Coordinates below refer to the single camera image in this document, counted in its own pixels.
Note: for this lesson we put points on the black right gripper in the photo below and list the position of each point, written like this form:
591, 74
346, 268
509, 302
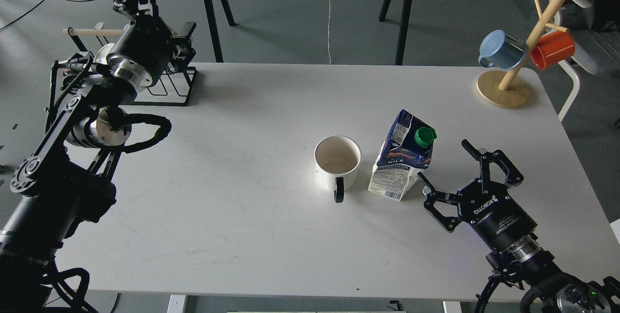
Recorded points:
499, 216

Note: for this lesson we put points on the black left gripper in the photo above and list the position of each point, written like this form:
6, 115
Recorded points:
147, 45

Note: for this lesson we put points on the blue white milk carton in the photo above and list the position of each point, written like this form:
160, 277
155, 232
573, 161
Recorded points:
406, 151

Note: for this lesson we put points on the white mug black handle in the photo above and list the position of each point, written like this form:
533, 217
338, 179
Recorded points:
337, 159

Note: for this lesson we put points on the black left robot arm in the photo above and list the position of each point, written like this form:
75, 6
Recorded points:
67, 179

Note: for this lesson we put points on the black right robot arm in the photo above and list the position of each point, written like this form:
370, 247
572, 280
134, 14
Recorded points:
515, 256

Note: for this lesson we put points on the wooden mug tree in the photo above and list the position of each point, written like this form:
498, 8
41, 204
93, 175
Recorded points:
505, 88

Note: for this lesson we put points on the blue metal mug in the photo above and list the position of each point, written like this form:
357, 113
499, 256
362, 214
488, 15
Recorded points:
502, 51

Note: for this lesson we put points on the orange mug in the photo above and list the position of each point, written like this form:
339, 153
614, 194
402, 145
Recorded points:
551, 49

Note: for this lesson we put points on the white chair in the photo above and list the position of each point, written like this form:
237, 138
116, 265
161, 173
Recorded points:
569, 14

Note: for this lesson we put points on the black trestle table legs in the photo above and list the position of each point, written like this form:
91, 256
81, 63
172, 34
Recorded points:
307, 31

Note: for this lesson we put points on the black wire mug rack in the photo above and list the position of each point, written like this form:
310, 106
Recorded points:
172, 89

